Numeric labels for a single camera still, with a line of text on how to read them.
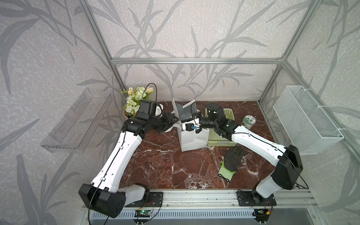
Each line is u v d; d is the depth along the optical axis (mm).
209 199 754
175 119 693
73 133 662
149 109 548
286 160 428
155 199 733
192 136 815
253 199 660
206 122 630
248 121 985
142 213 707
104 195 365
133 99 783
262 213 730
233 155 887
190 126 584
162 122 626
